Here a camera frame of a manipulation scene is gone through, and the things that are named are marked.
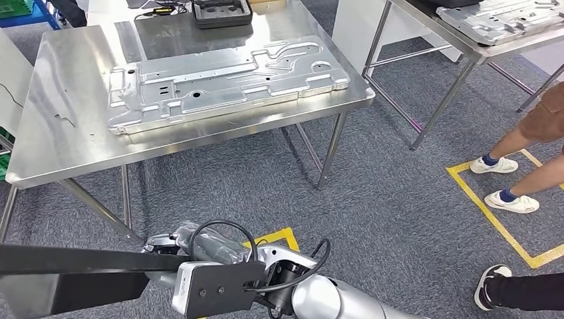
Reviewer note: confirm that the black plastic bracket part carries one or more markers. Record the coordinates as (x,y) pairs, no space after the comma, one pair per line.
(88,259)

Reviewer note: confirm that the blue metal cart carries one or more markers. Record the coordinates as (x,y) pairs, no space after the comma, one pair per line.
(26,21)

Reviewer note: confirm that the black foam case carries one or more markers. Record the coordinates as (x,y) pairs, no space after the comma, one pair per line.
(220,13)
(454,2)

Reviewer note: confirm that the person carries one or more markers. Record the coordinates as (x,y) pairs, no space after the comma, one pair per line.
(528,290)
(542,119)
(70,11)

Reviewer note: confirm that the stamped silver metal panel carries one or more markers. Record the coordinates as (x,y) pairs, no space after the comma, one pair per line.
(220,88)
(506,20)

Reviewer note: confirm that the stainless steel workbench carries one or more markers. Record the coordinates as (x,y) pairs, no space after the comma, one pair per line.
(423,15)

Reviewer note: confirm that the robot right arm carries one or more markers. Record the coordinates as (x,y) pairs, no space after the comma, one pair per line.
(335,299)

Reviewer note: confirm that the white side table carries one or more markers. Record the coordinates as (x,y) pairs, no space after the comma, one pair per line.
(13,79)

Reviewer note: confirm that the yellow black adapter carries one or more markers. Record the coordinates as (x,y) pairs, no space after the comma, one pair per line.
(163,10)

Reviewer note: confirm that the white workbench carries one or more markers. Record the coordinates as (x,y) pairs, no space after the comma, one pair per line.
(66,132)

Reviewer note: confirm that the white partition panel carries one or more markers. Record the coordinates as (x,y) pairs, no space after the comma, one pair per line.
(348,26)

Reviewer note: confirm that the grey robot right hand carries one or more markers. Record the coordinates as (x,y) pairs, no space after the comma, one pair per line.
(211,246)

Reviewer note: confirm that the dark grey laptop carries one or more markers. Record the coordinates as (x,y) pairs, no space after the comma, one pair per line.
(145,3)

